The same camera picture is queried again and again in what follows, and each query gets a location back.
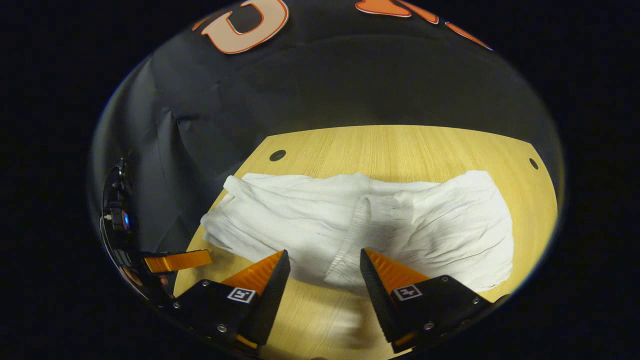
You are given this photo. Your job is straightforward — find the white jeans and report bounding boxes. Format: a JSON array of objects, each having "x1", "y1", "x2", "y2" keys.
[{"x1": 200, "y1": 170, "x2": 516, "y2": 296}]

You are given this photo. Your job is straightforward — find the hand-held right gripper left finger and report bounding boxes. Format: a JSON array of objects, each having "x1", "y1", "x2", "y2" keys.
[{"x1": 170, "y1": 249, "x2": 292, "y2": 351}]

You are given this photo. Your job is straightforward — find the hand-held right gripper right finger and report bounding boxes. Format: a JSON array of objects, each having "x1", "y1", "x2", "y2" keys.
[{"x1": 359, "y1": 247, "x2": 508, "y2": 353}]

